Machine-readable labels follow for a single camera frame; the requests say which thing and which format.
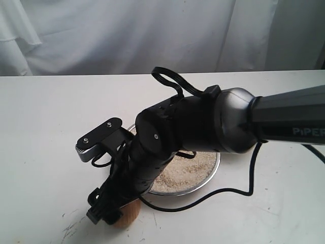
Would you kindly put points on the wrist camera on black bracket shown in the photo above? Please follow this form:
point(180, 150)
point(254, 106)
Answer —
point(108, 137)

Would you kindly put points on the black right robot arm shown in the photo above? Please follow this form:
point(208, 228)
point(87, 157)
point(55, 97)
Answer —
point(225, 121)

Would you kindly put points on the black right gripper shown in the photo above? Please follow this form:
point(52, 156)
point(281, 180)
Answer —
point(123, 186)

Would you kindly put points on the white backdrop cloth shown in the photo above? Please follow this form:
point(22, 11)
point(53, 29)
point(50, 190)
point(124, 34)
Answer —
point(132, 37)

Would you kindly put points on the round metal rice tray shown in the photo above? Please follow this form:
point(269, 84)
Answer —
point(183, 176)

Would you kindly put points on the brown wooden cup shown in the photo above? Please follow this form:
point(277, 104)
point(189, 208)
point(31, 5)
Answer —
point(129, 213)

